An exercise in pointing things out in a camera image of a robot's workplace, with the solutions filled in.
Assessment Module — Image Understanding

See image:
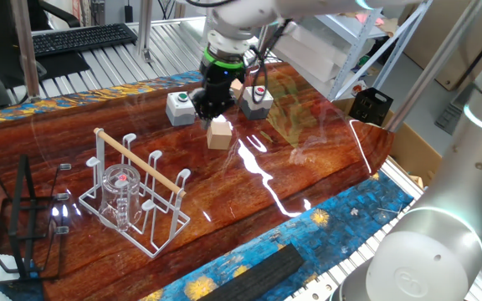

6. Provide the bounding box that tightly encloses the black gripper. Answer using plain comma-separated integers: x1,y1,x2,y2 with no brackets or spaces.
190,64,249,130

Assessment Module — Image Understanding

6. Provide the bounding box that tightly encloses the clear glass cup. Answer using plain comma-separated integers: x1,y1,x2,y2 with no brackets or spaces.
98,163,144,232

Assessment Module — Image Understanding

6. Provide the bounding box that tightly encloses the light wooden cube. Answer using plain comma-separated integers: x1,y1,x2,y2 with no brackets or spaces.
206,120,233,151
229,78,244,100

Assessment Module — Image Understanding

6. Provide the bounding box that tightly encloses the glossy wood grain mat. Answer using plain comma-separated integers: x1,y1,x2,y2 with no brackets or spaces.
0,62,396,301

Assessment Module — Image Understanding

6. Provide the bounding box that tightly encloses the white foam box stack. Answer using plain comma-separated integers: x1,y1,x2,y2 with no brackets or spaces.
272,23,351,83

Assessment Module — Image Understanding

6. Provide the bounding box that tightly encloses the black keyboard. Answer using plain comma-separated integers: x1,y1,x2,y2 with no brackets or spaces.
31,23,138,59

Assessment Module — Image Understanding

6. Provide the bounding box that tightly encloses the white metal shelf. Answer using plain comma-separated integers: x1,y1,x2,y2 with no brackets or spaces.
274,0,433,101

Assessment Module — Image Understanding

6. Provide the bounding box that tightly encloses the black desk pad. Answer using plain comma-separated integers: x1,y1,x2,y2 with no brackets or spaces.
35,52,91,80

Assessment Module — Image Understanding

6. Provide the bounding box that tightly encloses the black plastic crate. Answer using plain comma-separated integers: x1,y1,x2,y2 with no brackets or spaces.
348,86,395,127

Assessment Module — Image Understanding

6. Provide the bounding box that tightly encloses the black foam block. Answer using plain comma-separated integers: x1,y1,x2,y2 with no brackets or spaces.
197,243,306,301

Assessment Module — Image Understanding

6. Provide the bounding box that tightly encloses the pink paper note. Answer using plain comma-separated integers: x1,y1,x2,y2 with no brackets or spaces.
354,12,385,26

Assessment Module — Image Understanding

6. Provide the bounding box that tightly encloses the black office chair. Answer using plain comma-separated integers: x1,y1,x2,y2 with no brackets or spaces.
27,0,81,30

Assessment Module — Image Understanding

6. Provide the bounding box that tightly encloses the brown cardboard box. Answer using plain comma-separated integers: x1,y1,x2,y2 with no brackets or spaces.
332,98,445,189

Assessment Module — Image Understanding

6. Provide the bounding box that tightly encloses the brown wooden board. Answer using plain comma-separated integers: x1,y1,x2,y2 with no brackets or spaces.
403,0,482,91

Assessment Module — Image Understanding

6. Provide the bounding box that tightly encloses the grey plastic crate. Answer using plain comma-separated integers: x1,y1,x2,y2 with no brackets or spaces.
435,95,468,135

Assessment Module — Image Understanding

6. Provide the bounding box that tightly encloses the green button switch box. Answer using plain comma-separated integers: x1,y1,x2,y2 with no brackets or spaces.
165,91,198,127

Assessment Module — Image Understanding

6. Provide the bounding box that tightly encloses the red button switch box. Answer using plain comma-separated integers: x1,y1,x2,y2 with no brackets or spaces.
239,85,274,121

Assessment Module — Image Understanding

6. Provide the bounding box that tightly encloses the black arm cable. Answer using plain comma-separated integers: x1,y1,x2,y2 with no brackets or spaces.
247,18,292,105

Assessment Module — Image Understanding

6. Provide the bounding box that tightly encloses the white wire rack wooden handle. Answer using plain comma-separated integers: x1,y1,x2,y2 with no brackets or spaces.
77,127,192,259

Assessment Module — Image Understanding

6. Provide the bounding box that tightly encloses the aluminium frame post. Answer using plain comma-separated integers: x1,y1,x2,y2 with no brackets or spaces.
10,0,41,101
136,0,154,62

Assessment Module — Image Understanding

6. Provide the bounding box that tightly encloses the aluminium frame strut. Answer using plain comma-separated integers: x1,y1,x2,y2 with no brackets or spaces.
385,0,482,133

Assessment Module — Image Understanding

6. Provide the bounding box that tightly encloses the black wire cup rack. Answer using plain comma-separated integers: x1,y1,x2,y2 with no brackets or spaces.
0,154,73,285

